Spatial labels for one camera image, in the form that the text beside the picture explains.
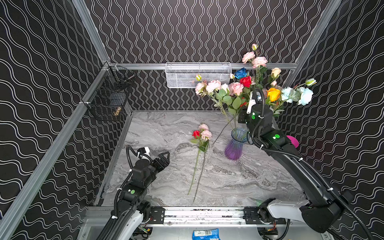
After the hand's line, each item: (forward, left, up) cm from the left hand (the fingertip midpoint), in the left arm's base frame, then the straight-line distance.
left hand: (169, 156), depth 77 cm
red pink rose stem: (+24, -17, -15) cm, 33 cm away
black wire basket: (+32, +42, +9) cm, 54 cm away
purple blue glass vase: (+14, -37, -11) cm, 41 cm away
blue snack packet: (-30, -19, -17) cm, 40 cm away
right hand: (+16, -38, +20) cm, 46 cm away
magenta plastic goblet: (+15, -70, -4) cm, 71 cm away
